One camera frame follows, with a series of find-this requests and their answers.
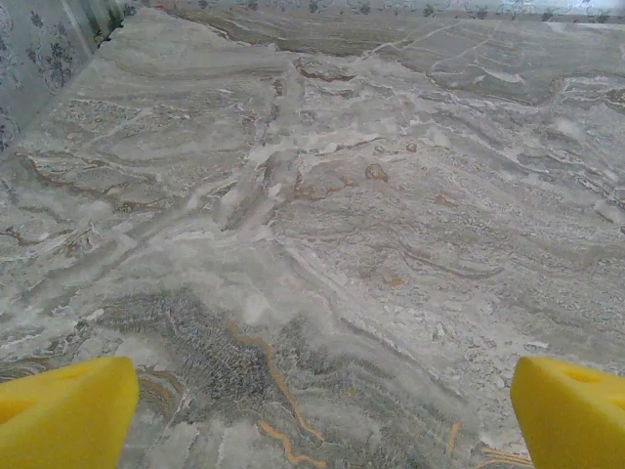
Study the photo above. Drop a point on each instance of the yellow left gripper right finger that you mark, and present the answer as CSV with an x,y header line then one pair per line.
x,y
571,420

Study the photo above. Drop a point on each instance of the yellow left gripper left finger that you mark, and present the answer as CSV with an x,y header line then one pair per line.
x,y
63,415

